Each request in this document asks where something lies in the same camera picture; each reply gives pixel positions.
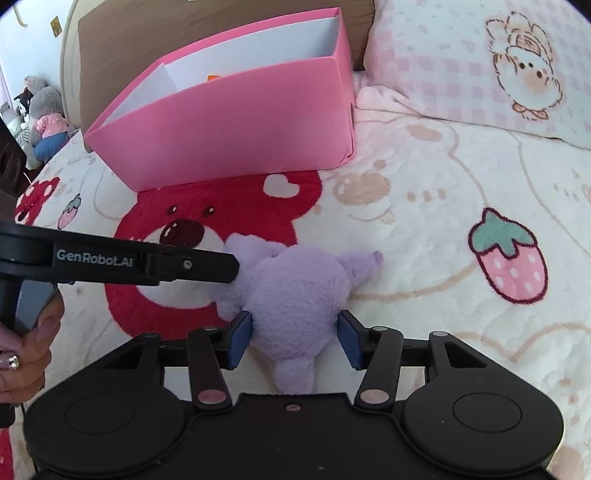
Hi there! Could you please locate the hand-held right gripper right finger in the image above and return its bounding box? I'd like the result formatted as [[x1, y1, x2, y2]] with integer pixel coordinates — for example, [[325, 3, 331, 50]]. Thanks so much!
[[338, 310, 490, 411]]

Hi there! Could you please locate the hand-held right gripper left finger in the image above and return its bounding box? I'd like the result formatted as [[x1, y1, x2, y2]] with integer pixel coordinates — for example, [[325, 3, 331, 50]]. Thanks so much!
[[102, 311, 253, 411]]

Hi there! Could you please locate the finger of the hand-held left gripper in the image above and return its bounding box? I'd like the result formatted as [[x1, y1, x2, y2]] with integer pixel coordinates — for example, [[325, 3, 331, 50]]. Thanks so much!
[[144, 246, 241, 287]]

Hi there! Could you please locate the purple plush toy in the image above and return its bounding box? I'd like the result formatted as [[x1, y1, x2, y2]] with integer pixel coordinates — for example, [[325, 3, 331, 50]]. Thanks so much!
[[217, 233, 384, 395]]

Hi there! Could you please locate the pink cardboard box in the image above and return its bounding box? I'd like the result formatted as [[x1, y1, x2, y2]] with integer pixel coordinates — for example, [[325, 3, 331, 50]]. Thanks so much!
[[84, 7, 357, 192]]

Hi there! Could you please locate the person's left hand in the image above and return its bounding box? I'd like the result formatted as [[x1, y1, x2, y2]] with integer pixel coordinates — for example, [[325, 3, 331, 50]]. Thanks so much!
[[0, 288, 65, 408]]

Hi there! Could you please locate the bear printed blanket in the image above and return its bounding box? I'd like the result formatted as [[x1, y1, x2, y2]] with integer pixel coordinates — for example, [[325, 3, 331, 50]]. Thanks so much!
[[0, 85, 591, 480]]

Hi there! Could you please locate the grey plush toy pink shirt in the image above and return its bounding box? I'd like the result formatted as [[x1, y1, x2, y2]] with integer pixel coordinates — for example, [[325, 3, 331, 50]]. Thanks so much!
[[25, 85, 71, 169]]

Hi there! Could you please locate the black and white plush toy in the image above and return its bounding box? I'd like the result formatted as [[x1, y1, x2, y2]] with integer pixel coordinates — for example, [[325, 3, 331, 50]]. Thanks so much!
[[14, 88, 37, 125]]

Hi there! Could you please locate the beige bed headboard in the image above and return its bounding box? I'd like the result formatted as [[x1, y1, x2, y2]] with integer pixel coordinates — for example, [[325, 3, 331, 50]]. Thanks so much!
[[60, 0, 93, 132]]

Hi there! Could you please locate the brown pillow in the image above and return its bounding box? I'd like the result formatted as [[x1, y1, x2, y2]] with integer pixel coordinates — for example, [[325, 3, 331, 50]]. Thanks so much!
[[78, 0, 376, 134]]

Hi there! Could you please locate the pink checked pillow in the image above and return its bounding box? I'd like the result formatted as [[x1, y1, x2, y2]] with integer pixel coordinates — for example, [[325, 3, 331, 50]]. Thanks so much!
[[355, 0, 591, 151]]

